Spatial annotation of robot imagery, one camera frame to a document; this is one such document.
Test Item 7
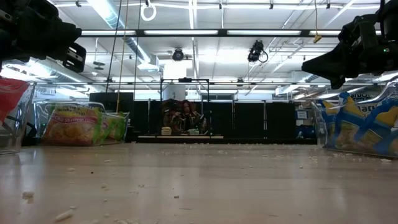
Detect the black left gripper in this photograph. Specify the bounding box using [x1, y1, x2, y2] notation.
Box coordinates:
[9, 0, 87, 74]

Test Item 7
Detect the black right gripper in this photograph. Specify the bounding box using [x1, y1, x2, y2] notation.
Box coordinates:
[301, 40, 384, 90]

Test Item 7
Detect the red Maruchan ramen packet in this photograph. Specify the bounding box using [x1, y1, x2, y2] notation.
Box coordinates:
[0, 77, 31, 123]

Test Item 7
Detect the green lime shrimp ramen packet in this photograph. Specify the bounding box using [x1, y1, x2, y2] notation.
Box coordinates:
[42, 105, 104, 147]
[98, 112, 129, 143]

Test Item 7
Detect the clear plastic bin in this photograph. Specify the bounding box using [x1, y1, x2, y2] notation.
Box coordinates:
[0, 80, 38, 156]
[310, 76, 398, 159]
[33, 100, 131, 146]

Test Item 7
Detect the round black ceiling device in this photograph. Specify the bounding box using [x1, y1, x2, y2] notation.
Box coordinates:
[172, 47, 185, 62]

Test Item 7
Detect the person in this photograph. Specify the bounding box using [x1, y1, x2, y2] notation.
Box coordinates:
[166, 99, 208, 134]

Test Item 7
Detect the white noodle crumb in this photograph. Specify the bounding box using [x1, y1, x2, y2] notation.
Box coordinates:
[53, 209, 75, 223]

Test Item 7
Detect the yellow hanging plug cable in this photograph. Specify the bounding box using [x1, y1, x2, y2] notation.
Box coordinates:
[313, 0, 323, 44]

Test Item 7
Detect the large silver ceiling duct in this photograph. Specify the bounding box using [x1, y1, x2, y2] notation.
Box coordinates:
[0, 60, 94, 91]

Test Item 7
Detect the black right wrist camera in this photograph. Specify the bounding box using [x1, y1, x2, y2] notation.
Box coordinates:
[338, 14, 379, 43]

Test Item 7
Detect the silver ventilation duct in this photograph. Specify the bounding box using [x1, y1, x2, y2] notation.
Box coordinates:
[86, 0, 152, 63]

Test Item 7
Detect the black hanging cable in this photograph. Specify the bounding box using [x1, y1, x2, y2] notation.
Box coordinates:
[104, 0, 124, 93]

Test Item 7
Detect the black overhead frame beam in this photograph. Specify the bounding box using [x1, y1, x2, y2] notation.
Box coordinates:
[79, 29, 343, 38]

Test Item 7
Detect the white cable ring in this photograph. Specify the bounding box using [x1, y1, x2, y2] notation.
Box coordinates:
[140, 2, 157, 22]

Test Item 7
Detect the black ceiling camera with cable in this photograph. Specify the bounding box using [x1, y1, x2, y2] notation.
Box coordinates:
[247, 39, 269, 63]

